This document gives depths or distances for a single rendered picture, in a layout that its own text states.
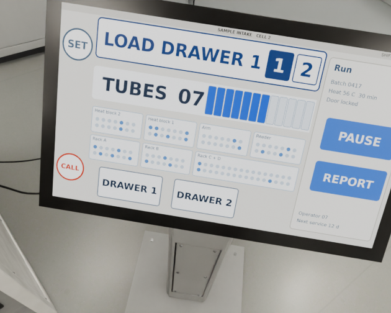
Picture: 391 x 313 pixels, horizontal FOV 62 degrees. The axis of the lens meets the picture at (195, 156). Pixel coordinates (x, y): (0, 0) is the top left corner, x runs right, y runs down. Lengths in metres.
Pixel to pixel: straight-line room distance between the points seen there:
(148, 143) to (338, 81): 0.27
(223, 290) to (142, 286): 0.33
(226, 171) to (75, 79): 0.24
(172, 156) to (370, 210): 0.29
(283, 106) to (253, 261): 1.15
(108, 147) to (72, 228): 1.15
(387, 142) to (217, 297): 1.06
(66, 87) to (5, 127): 1.58
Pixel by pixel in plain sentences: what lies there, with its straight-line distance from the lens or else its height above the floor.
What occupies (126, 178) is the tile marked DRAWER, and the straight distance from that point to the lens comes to 0.48.
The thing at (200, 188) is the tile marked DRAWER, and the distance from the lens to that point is 0.47.
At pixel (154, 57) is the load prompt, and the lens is 0.45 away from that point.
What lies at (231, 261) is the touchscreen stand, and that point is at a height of 0.04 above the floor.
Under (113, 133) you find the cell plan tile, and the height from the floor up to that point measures 1.06.
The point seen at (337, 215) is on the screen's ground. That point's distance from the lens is 0.52.
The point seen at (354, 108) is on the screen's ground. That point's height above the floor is 1.13.
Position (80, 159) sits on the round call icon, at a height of 1.03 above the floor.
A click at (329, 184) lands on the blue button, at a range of 0.49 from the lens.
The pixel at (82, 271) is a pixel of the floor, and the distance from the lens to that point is 1.52.
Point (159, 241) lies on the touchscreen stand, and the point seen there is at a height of 0.03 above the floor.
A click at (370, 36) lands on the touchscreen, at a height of 1.19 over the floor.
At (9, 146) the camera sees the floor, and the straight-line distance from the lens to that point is 1.96.
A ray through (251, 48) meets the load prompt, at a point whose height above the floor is 1.17.
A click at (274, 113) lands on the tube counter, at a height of 1.11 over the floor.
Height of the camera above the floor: 1.42
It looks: 54 degrees down
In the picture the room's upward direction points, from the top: 8 degrees clockwise
